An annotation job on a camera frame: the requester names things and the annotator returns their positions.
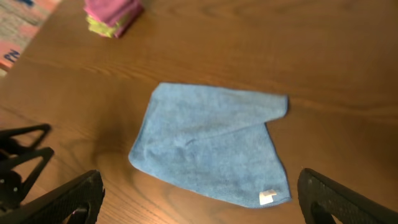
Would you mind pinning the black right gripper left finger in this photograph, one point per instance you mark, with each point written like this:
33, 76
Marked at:
77, 201

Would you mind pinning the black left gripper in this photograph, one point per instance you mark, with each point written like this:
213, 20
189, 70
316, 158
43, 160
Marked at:
21, 164

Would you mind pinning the folded purple bottom cloth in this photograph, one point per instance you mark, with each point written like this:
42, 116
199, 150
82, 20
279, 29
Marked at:
124, 26

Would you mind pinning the blue microfiber cloth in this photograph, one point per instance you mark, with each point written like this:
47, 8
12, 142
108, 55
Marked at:
214, 141

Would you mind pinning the folded green cloth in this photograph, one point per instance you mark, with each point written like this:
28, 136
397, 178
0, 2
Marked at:
103, 29

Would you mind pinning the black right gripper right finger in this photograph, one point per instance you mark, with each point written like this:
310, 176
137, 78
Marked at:
322, 200

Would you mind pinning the folded purple cloth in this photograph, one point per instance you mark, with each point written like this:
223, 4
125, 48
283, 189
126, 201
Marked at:
124, 26
111, 11

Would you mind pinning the patterned floor mat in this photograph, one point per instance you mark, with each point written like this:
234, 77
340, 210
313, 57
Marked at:
20, 21

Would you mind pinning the folded purple top cloth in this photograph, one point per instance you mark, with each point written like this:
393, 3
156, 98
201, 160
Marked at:
111, 11

